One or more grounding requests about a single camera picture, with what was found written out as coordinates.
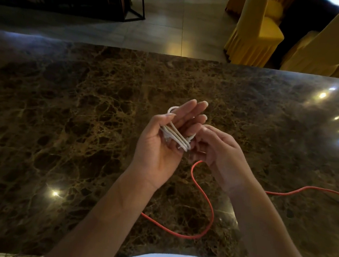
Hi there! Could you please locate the person's right hand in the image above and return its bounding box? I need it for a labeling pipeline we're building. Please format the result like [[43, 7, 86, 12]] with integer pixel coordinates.
[[184, 123, 262, 200]]

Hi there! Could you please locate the person's left hand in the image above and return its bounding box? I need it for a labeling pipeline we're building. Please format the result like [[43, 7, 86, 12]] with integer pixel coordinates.
[[127, 93, 210, 196]]

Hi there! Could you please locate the white charging cable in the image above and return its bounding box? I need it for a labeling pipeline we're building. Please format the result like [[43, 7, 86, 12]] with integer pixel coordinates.
[[157, 104, 199, 153]]

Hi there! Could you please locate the red charging cable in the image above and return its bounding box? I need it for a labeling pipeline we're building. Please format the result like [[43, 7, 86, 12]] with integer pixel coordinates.
[[139, 154, 339, 255]]

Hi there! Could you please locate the person's right forearm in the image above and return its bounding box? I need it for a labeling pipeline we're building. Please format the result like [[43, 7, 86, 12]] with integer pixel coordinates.
[[222, 178, 336, 257]]

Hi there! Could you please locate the person's left forearm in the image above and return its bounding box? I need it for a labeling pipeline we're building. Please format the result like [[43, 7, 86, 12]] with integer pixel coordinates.
[[41, 160, 159, 257]]

